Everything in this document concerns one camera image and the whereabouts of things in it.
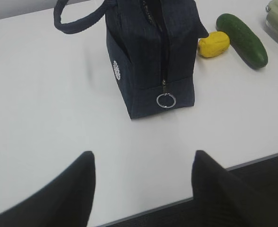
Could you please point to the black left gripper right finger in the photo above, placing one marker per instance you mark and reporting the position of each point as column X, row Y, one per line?
column 224, row 200

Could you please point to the dark navy fabric lunch bag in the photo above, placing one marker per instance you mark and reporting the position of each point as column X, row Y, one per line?
column 152, row 46

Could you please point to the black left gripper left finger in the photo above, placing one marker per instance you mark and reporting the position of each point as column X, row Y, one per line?
column 65, row 202

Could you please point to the yellow lemon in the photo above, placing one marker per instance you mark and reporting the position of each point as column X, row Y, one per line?
column 214, row 45

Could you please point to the green cucumber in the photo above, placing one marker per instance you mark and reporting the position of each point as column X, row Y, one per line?
column 248, row 46

